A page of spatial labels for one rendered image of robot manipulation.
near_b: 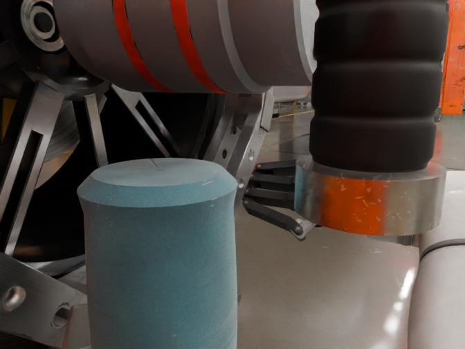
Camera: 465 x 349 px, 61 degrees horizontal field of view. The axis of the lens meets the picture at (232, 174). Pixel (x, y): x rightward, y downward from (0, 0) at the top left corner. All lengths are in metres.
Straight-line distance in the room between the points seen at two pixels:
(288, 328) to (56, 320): 1.12
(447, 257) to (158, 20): 0.34
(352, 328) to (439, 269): 1.03
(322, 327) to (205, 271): 1.23
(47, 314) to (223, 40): 0.22
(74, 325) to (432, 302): 0.30
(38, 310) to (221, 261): 0.14
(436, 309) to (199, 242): 0.26
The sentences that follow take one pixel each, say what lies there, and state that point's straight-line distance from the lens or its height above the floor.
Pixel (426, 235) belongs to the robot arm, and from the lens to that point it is 0.47.
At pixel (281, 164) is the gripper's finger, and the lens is 0.57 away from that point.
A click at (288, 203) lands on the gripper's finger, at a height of 0.63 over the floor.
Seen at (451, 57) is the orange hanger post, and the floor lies 1.00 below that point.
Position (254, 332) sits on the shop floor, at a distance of 1.37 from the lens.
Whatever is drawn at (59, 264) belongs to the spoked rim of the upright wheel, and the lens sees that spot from 0.42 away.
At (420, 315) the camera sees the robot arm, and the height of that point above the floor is 0.58.
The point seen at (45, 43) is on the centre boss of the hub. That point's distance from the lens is 0.47.
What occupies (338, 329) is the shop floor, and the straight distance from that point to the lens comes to 1.42.
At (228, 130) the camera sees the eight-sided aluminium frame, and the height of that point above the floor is 0.72.
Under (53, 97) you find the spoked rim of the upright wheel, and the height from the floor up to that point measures 0.78.
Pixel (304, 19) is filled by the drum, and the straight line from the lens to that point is 0.26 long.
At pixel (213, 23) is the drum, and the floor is 0.83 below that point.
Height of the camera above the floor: 0.79
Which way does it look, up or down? 13 degrees down
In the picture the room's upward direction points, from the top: straight up
